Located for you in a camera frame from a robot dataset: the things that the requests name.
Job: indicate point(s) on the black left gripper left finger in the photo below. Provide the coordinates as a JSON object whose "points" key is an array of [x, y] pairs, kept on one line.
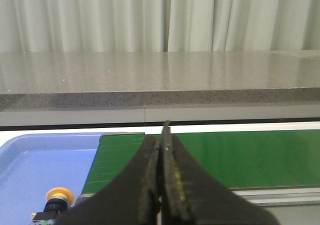
{"points": [[131, 198]]}

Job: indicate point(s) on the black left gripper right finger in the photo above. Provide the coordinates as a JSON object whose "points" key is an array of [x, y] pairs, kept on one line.
{"points": [[191, 196]]}

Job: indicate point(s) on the yellow mushroom push button switch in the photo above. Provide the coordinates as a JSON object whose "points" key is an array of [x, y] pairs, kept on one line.
{"points": [[58, 200]]}

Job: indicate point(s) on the green conveyor belt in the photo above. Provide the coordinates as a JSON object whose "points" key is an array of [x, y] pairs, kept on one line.
{"points": [[238, 159]]}

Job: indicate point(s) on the blue plastic tray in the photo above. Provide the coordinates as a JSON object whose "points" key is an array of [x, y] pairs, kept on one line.
{"points": [[33, 164]]}

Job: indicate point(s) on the grey stone countertop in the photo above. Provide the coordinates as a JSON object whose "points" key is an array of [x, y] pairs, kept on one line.
{"points": [[83, 88]]}

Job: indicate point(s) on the white pleated curtain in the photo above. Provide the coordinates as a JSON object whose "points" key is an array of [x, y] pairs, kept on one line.
{"points": [[158, 25]]}

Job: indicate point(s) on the aluminium conveyor frame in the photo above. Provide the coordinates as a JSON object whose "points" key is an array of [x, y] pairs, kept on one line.
{"points": [[265, 197]]}

